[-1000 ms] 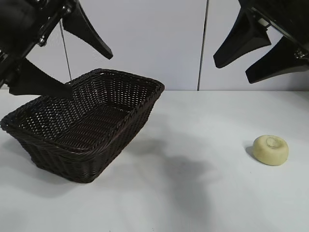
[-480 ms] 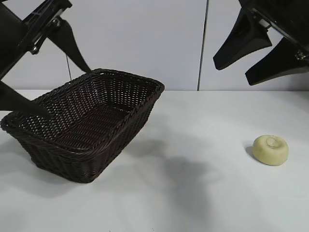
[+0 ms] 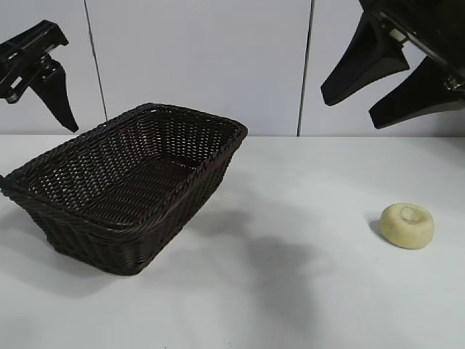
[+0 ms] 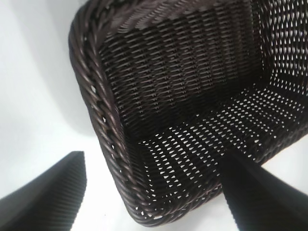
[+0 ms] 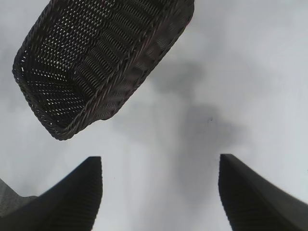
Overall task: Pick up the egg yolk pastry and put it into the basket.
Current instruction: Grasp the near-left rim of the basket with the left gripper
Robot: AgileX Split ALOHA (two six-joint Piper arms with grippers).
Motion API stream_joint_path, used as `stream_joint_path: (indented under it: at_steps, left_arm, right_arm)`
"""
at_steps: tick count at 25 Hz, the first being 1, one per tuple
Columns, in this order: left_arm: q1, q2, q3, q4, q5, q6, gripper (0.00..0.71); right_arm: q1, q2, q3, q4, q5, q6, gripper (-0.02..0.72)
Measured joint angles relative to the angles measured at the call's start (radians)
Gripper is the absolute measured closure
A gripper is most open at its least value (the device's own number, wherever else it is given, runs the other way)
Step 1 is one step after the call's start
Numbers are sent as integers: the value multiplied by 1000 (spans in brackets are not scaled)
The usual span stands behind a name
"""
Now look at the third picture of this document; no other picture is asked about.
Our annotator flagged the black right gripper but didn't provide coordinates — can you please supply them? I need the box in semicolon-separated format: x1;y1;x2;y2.
320;0;465;130

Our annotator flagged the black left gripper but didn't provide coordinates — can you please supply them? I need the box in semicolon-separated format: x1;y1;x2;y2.
0;20;80;133

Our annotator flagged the dark brown woven wicker basket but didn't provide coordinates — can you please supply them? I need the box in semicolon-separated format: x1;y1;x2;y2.
0;103;249;277

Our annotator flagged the round pale yellow yolk pastry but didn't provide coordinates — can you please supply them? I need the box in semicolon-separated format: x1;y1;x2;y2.
379;202;436;251

